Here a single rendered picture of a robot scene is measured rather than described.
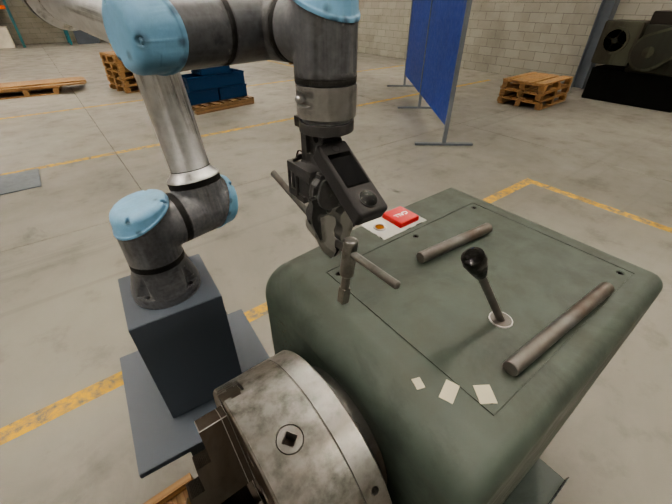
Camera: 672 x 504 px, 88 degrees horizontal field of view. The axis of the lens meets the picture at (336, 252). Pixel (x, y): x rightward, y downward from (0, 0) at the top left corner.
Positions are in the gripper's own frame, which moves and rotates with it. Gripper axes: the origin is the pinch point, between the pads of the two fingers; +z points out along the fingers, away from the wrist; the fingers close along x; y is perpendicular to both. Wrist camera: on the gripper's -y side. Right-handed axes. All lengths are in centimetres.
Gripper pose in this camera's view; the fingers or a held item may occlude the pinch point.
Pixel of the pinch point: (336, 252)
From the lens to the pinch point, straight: 55.4
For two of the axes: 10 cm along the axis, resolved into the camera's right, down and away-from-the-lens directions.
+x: -8.0, 3.5, -4.9
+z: 0.0, 8.1, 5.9
